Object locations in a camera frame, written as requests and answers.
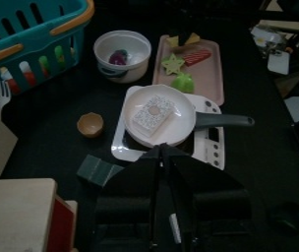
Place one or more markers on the white mortar bowl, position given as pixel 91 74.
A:
pixel 174 129

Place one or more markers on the white device in background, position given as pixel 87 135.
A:
pixel 266 36

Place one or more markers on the white sheet in background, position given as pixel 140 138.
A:
pixel 279 62

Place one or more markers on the white speckled egg block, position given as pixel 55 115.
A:
pixel 150 119

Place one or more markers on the pink rectangular tray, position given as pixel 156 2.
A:
pixel 209 75

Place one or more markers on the white plastic fork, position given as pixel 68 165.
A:
pixel 1 95

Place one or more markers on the red and white toy food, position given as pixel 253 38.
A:
pixel 27 78

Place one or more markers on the segmented rectangular toy block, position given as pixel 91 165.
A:
pixel 98 170

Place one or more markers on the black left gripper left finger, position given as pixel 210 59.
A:
pixel 126 203

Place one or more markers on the small wooden cup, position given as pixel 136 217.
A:
pixel 90 126

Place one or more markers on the yellow cheese block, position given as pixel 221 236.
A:
pixel 194 38

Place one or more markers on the red striped bacon block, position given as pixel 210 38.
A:
pixel 198 56

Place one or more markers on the green pepper toy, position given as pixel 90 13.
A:
pixel 183 83

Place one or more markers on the wooden box with red drawer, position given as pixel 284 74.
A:
pixel 16 213

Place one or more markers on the green toy food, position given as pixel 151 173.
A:
pixel 59 55

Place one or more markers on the yellow-green star toy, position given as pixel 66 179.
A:
pixel 173 64

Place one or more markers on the white kitchen scale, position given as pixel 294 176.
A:
pixel 211 151

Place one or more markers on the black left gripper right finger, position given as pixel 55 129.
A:
pixel 213 203

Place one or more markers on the white cup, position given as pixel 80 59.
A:
pixel 135 70

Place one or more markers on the purple toy food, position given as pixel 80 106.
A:
pixel 118 57

